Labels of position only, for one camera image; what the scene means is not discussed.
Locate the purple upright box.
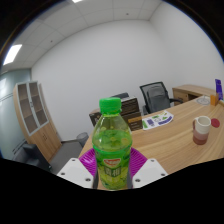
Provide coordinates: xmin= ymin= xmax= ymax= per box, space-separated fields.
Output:
xmin=214 ymin=78 xmax=224 ymax=101

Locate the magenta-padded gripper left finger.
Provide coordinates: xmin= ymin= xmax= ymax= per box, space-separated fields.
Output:
xmin=56 ymin=147 xmax=100 ymax=189

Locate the dark striped cardboard box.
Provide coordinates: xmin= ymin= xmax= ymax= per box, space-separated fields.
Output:
xmin=119 ymin=96 xmax=140 ymax=117

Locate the brown labelled cardboard box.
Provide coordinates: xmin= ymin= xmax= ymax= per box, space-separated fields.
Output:
xmin=127 ymin=111 xmax=144 ymax=132

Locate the black mesh office chair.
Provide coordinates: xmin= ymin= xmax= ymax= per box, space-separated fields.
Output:
xmin=139 ymin=81 xmax=184 ymax=115

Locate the flat round red coaster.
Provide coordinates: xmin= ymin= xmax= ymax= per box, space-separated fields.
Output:
xmin=210 ymin=118 xmax=221 ymax=129

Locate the black leather armchair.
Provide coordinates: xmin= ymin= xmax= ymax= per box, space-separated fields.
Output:
xmin=12 ymin=143 xmax=53 ymax=173

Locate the wooden glass-door cabinet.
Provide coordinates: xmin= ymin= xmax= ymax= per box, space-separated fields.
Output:
xmin=12 ymin=80 xmax=63 ymax=163

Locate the white and pink mug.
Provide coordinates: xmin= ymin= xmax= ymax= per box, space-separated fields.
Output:
xmin=192 ymin=115 xmax=212 ymax=146

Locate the grey mesh waste bin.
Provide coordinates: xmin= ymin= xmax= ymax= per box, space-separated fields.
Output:
xmin=75 ymin=131 xmax=90 ymax=148

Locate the dark padded visitor chair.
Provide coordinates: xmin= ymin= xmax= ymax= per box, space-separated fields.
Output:
xmin=111 ymin=92 xmax=130 ymax=100

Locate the green drink bottle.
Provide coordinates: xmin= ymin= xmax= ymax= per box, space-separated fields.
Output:
xmin=91 ymin=97 xmax=134 ymax=191

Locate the round white disc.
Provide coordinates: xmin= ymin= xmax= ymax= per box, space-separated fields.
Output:
xmin=196 ymin=95 xmax=212 ymax=105

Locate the small dark brown box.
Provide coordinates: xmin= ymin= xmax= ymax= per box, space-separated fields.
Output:
xmin=88 ymin=108 xmax=103 ymax=128

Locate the wooden side desk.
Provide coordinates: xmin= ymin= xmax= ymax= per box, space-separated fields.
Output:
xmin=171 ymin=84 xmax=218 ymax=107

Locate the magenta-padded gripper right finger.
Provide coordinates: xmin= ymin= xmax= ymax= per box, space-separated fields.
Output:
xmin=126 ymin=147 xmax=169 ymax=189

